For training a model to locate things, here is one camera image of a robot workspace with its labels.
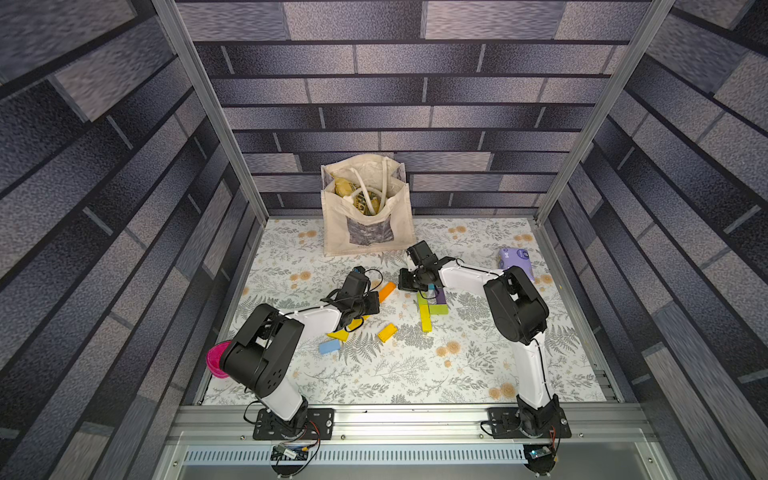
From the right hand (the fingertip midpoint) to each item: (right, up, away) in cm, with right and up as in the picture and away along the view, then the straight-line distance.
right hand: (397, 282), depth 101 cm
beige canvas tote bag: (-10, +26, -4) cm, 28 cm away
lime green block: (+13, -8, -7) cm, 17 cm away
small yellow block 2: (-3, -14, -11) cm, 18 cm away
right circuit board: (+35, -39, -28) cm, 59 cm away
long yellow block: (-13, -10, -17) cm, 23 cm away
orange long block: (-4, -3, -3) cm, 5 cm away
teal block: (+11, -3, -7) cm, 13 cm away
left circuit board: (-29, -38, -30) cm, 56 cm away
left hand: (-6, -4, -7) cm, 10 cm away
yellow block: (+9, -11, -9) cm, 17 cm away
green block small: (+8, -6, -4) cm, 11 cm away
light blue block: (-21, -18, -13) cm, 30 cm away
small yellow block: (-17, -14, -13) cm, 26 cm away
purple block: (+14, -5, -4) cm, 15 cm away
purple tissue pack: (+41, +9, 0) cm, 42 cm away
